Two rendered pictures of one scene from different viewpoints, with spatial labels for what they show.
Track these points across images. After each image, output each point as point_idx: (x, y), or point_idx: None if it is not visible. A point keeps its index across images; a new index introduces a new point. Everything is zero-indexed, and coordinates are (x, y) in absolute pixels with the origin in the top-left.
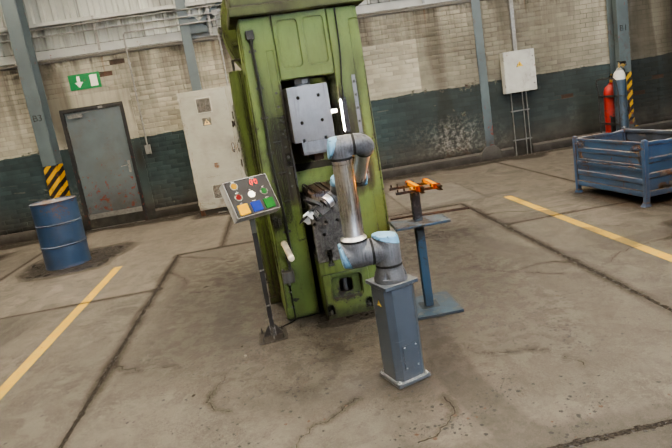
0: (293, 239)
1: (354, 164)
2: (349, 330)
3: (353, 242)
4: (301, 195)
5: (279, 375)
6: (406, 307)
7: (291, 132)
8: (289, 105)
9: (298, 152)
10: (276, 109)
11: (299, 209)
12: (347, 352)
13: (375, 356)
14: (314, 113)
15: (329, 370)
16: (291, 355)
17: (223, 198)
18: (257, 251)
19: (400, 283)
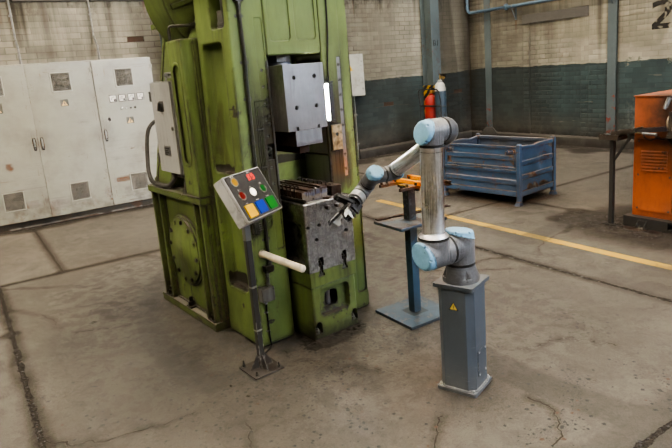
0: (272, 248)
1: (414, 154)
2: (351, 348)
3: (442, 239)
4: None
5: (319, 410)
6: (481, 308)
7: (278, 118)
8: (285, 85)
9: None
10: (260, 89)
11: (279, 211)
12: (375, 371)
13: (412, 370)
14: (309, 97)
15: (375, 393)
16: (310, 385)
17: (220, 197)
18: (251, 263)
19: (479, 282)
